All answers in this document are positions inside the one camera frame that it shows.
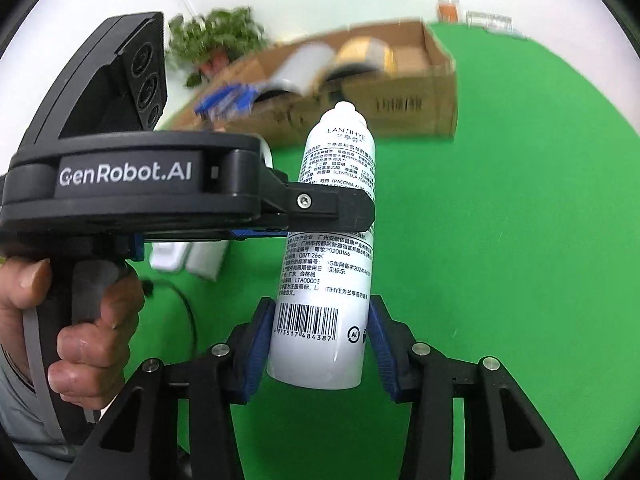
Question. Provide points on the clear plastic box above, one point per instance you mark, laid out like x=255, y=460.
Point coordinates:
x=490, y=22

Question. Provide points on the green potted plant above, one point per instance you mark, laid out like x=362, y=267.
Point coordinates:
x=215, y=40

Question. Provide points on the person's left hand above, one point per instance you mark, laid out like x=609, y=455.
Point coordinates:
x=90, y=355

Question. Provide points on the white spray bottle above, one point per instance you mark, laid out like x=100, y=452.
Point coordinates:
x=320, y=310

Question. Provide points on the white power adapter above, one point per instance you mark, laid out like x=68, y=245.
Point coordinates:
x=205, y=259
x=167, y=257

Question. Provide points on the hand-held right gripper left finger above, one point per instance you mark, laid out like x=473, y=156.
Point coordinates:
x=255, y=355

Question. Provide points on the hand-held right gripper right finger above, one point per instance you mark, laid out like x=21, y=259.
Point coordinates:
x=385, y=355

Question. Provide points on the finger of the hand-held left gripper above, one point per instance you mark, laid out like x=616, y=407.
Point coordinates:
x=330, y=210

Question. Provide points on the colourful board game box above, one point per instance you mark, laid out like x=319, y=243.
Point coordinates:
x=225, y=100

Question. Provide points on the yellow tape roll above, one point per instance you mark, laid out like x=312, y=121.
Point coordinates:
x=362, y=57

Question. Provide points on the brown cardboard box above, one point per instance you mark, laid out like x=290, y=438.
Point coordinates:
x=400, y=100

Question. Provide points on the white paper roll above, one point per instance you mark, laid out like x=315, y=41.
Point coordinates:
x=305, y=67

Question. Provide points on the small orange box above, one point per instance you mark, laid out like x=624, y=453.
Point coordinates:
x=448, y=10

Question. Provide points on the green table cloth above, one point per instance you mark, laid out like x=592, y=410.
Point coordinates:
x=500, y=210

